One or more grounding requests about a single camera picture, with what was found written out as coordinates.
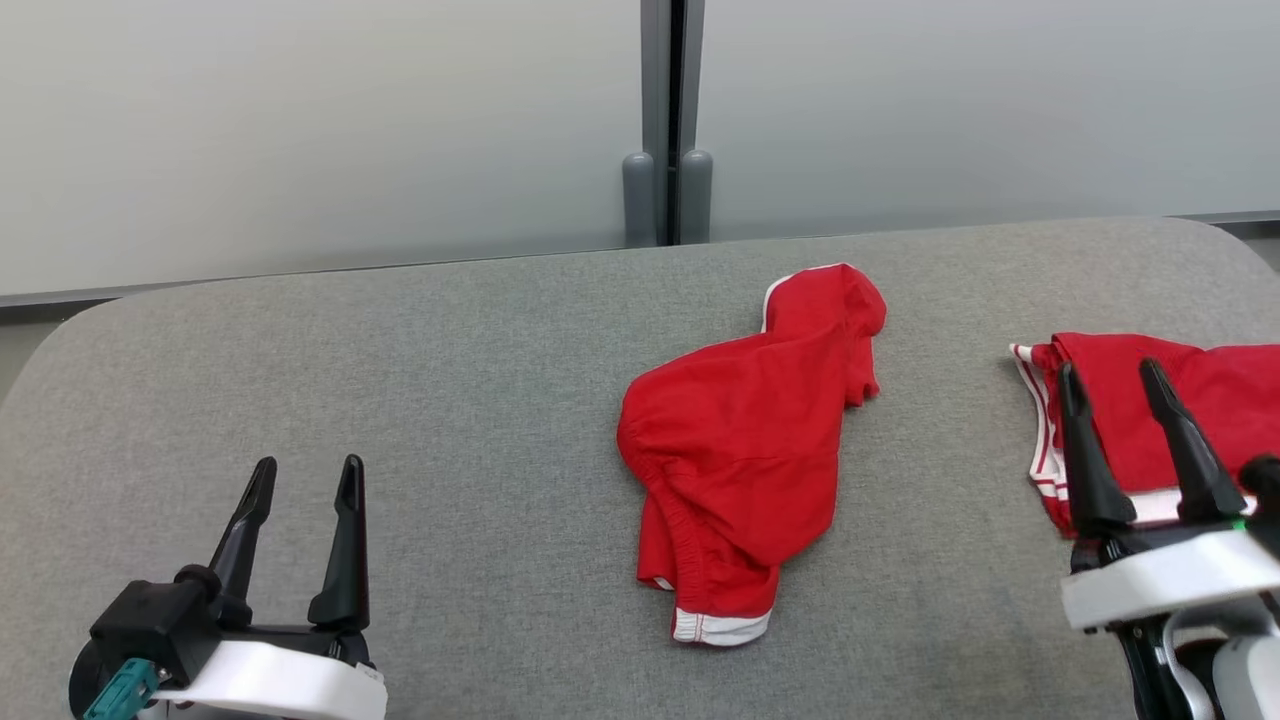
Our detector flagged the teal camera cable connector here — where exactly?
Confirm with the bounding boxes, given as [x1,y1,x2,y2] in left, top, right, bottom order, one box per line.
[83,658,161,720]

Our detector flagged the grey cylindrical post cap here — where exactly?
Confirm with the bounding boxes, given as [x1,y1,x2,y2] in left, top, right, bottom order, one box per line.
[622,152,657,248]
[678,150,714,245]

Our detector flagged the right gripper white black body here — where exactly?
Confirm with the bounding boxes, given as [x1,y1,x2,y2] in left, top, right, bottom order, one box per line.
[1062,520,1280,631]

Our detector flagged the grey partition frame post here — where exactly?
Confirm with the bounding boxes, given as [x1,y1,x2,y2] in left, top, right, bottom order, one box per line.
[640,0,706,246]

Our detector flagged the red shorts with white trim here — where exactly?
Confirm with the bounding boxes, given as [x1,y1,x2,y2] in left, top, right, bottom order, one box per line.
[617,263,888,648]

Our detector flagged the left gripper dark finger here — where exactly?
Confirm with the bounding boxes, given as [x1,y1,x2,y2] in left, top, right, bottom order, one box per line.
[308,455,369,631]
[210,457,278,629]

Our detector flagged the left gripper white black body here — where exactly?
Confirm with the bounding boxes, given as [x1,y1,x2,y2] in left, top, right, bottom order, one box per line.
[150,625,388,720]

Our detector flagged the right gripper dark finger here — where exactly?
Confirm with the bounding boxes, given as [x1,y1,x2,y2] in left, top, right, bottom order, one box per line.
[1140,358,1248,523]
[1058,362,1138,541]

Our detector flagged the grey partition bottom rail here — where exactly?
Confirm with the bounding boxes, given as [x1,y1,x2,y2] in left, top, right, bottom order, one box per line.
[1165,210,1280,239]
[0,245,626,309]

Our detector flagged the red jersey with number print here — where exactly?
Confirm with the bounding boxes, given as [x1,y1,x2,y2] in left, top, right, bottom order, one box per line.
[1010,332,1280,538]

